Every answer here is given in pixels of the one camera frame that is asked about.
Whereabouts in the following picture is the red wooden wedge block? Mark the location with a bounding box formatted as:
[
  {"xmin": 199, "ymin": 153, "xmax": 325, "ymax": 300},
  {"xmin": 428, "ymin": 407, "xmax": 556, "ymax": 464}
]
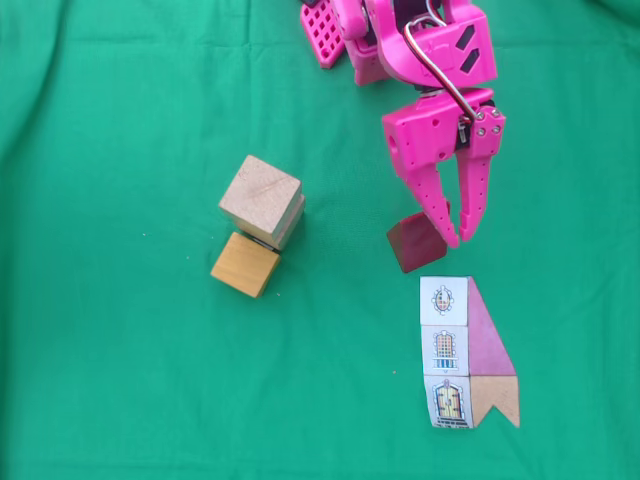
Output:
[{"xmin": 385, "ymin": 200, "xmax": 453, "ymax": 275}]

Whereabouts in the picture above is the gripper servo cable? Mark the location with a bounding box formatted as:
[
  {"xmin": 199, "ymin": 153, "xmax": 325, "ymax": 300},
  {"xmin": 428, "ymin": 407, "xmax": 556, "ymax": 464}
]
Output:
[{"xmin": 403, "ymin": 17, "xmax": 476, "ymax": 126}]

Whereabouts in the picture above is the yellow notched wooden block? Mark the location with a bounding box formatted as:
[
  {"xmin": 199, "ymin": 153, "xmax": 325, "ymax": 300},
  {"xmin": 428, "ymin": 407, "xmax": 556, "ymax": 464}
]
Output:
[{"xmin": 209, "ymin": 231, "xmax": 282, "ymax": 300}]

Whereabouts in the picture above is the green cloth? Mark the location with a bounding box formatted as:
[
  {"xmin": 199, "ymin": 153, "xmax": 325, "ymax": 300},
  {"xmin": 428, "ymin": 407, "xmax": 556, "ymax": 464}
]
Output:
[{"xmin": 0, "ymin": 0, "xmax": 640, "ymax": 480}]

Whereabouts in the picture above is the wooden cube oval window print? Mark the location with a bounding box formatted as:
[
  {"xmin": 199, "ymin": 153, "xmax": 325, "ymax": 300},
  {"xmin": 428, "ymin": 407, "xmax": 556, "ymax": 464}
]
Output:
[{"xmin": 218, "ymin": 154, "xmax": 304, "ymax": 239}]

